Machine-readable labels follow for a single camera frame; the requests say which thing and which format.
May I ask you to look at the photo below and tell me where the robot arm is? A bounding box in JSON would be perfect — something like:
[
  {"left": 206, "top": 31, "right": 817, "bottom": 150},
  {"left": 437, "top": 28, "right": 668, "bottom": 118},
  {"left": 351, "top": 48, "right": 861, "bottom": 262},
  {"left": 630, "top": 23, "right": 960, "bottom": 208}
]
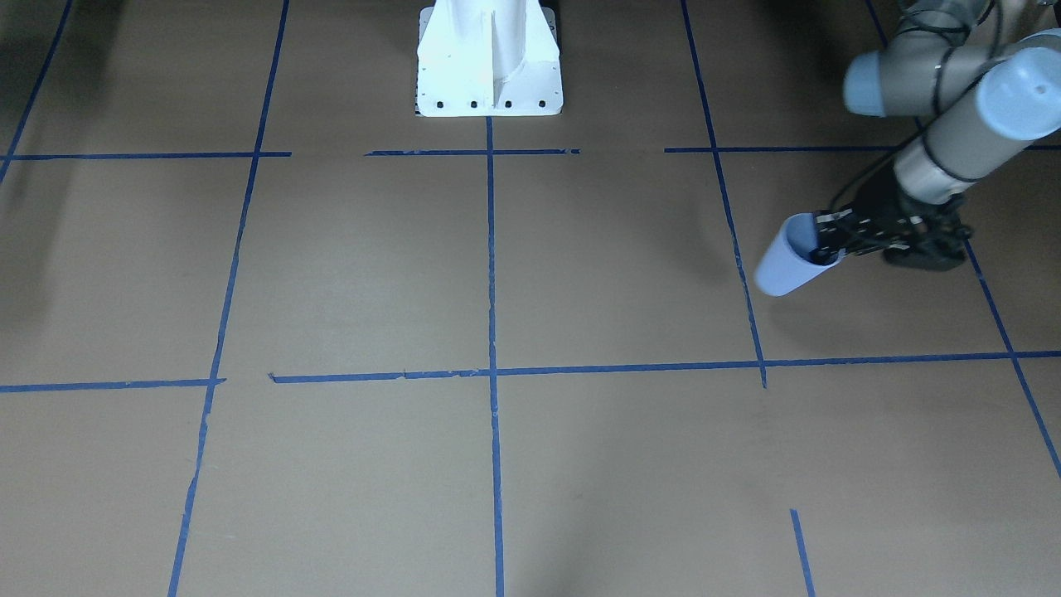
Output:
[{"left": 808, "top": 1, "right": 1059, "bottom": 271}]

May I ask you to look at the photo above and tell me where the blue ribbed cup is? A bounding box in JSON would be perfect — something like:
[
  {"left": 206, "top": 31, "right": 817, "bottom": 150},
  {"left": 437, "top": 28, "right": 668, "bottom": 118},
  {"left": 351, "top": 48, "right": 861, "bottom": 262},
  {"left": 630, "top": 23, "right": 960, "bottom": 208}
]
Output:
[{"left": 753, "top": 214, "right": 846, "bottom": 296}]

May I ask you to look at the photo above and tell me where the white camera mast base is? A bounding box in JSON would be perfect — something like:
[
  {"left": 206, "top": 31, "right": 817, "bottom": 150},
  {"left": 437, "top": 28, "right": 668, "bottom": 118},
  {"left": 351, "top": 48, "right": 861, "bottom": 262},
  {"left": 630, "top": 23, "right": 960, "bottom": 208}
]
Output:
[{"left": 414, "top": 1, "right": 564, "bottom": 118}]

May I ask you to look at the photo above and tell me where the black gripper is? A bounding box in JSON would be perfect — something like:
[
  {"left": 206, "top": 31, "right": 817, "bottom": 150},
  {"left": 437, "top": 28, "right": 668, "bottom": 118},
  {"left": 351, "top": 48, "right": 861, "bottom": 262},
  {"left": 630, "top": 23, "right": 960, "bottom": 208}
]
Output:
[{"left": 814, "top": 178, "right": 914, "bottom": 262}]

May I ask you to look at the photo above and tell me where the black camera mount wrist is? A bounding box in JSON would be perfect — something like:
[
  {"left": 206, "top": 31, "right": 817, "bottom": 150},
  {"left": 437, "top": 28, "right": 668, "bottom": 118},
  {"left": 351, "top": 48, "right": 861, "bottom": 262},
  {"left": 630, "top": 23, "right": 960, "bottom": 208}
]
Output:
[{"left": 883, "top": 201, "right": 974, "bottom": 273}]

